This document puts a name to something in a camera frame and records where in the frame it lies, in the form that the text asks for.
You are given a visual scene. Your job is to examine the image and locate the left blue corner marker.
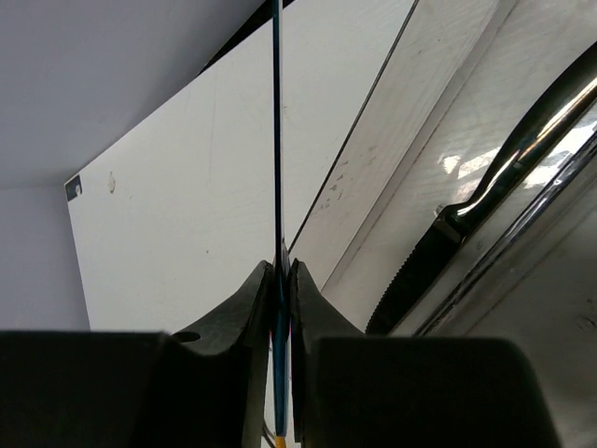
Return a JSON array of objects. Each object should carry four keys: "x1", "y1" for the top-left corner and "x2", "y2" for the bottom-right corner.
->
[{"x1": 64, "y1": 175, "x2": 83, "y2": 202}]

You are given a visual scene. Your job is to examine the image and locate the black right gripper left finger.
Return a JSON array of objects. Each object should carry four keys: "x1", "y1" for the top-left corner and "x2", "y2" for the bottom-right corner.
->
[{"x1": 1, "y1": 261, "x2": 273, "y2": 447}]

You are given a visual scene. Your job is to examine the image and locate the black steak knife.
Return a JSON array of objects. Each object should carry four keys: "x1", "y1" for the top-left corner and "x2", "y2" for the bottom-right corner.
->
[{"x1": 366, "y1": 46, "x2": 596, "y2": 335}]

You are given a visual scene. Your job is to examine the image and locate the blue knife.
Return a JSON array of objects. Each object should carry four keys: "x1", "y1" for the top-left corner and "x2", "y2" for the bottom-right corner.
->
[{"x1": 271, "y1": 1, "x2": 290, "y2": 447}]

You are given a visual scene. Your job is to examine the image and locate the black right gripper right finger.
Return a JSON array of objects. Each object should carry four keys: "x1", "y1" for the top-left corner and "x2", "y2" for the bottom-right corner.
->
[{"x1": 289, "y1": 261, "x2": 560, "y2": 447}]

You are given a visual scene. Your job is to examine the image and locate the smoky clear divided organizer tray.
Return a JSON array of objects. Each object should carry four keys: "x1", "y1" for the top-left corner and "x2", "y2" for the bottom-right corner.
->
[{"x1": 291, "y1": 1, "x2": 596, "y2": 447}]

